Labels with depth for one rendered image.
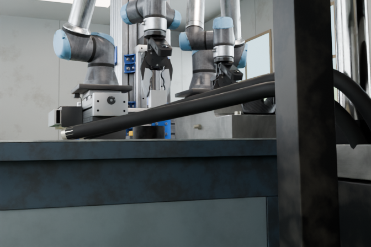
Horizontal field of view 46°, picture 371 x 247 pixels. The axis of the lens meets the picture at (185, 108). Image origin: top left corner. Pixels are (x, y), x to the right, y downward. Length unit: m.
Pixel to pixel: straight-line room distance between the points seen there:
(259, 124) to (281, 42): 0.49
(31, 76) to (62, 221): 7.47
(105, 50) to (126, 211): 1.11
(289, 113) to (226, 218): 0.41
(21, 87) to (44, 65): 0.58
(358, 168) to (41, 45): 7.85
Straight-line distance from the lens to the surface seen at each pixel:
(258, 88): 0.83
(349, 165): 0.82
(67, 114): 1.96
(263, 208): 1.00
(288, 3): 0.64
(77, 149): 0.86
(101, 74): 1.88
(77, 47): 1.84
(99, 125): 0.95
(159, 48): 1.33
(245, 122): 1.09
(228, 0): 1.99
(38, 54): 8.38
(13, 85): 8.28
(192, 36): 1.74
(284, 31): 0.64
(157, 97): 1.37
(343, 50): 0.91
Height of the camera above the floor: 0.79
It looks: 5 degrees up
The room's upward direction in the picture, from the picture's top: 1 degrees counter-clockwise
